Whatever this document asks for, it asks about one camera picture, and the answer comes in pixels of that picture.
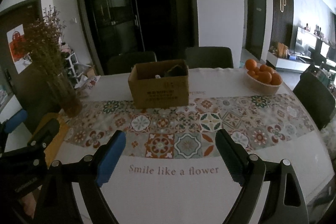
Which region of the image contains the green knitted plush toy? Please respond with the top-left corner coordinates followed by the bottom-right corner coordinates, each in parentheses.
top-left (164, 65), bottom-right (185, 77)

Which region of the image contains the brown wooden coaster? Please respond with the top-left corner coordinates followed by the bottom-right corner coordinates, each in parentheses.
top-left (30, 113), bottom-right (69, 167)

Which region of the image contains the red picture on door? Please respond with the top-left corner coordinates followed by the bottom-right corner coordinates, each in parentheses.
top-left (6, 24), bottom-right (31, 74)

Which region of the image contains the patterned floral tablecloth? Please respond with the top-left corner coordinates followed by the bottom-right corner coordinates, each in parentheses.
top-left (57, 69), bottom-right (335, 223)

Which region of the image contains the floral tissue pouch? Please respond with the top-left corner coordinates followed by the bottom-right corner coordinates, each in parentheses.
top-left (75, 75), bottom-right (101, 98)

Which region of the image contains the white shoe rack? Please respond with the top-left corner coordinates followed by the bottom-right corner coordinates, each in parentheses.
top-left (61, 52), bottom-right (79, 87)

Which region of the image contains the glass vase with dried flowers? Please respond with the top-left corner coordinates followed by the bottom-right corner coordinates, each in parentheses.
top-left (22, 6), bottom-right (83, 118)

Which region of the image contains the brown cardboard box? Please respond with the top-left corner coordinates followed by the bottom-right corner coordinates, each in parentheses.
top-left (128, 60), bottom-right (189, 109)

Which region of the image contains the white basket of oranges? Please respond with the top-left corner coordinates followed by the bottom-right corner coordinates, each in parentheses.
top-left (244, 59), bottom-right (282, 96)

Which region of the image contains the dark chair at right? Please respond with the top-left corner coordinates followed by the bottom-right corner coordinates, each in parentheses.
top-left (293, 72), bottom-right (335, 130)

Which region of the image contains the white tv cabinet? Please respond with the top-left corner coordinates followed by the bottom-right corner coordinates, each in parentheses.
top-left (266, 52), bottom-right (313, 72)

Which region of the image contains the dark chair behind table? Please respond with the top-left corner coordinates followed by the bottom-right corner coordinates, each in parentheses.
top-left (185, 47), bottom-right (234, 69)

